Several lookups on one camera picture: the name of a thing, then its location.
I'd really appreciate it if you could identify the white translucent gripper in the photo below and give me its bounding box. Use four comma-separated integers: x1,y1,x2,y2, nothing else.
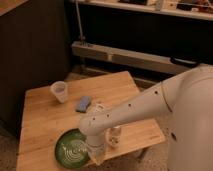
87,144,106,165

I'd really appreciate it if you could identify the green ceramic bowl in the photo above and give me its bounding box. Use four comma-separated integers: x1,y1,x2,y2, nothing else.
54,129,90,169

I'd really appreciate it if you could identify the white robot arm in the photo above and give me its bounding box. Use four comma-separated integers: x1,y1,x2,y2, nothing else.
79,65,213,171

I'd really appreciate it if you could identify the blue sponge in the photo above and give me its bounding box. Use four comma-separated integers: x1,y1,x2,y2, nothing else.
75,96,91,113

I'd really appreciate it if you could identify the clear plastic cup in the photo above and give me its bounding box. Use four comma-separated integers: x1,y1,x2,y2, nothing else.
50,81,68,103

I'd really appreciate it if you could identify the vertical metal pole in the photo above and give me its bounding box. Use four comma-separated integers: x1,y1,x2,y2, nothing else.
75,0,85,45

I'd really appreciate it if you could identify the metal rail beam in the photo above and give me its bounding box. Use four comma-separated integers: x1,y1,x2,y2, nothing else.
71,41,189,75

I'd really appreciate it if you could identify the white wall shelf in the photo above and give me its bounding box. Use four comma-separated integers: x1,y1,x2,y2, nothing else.
69,0,213,22

